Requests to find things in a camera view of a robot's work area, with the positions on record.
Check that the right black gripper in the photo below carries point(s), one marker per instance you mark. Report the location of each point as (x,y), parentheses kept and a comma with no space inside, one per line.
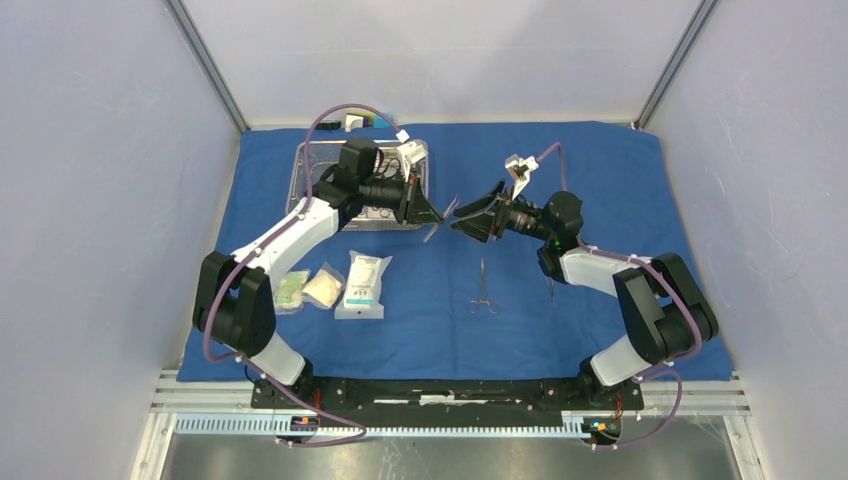
(491,212)

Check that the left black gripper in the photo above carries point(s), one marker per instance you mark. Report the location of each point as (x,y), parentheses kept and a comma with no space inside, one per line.
(419,210)

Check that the steel toothed tissue forceps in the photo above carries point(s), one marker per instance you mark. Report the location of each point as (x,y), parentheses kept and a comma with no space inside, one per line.
(445,215)

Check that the metal mesh tray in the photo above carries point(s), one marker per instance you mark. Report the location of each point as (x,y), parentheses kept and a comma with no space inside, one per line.
(323,154)

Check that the steel hemostat forceps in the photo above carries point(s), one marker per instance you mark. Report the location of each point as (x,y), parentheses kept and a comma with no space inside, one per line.
(483,302)

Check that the blue surgical wrap cloth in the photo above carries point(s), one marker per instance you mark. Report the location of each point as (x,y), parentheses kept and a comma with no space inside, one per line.
(427,331)

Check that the white sterile packet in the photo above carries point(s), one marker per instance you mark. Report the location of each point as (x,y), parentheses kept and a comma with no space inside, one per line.
(363,288)

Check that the green sterile packet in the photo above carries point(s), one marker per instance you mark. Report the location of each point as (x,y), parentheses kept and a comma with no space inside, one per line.
(288,294)

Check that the beige gauze packet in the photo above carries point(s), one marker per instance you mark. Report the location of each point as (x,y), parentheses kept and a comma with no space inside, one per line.
(324,288)

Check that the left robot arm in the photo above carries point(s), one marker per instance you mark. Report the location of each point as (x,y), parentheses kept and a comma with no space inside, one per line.
(234,297)

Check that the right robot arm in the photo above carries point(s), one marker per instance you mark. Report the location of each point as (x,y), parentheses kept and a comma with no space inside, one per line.
(665,313)

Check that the cyan blue block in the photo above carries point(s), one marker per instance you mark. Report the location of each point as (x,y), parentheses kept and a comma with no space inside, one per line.
(386,121)

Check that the white and yellow block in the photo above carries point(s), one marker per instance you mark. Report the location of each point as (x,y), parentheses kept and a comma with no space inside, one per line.
(357,120)

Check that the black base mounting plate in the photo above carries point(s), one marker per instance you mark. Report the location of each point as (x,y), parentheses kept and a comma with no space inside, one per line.
(464,403)

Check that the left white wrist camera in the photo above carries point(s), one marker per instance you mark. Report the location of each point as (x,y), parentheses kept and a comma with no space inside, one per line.
(409,154)

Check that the slotted cable duct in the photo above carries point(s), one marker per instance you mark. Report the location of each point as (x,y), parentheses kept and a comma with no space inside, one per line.
(308,426)

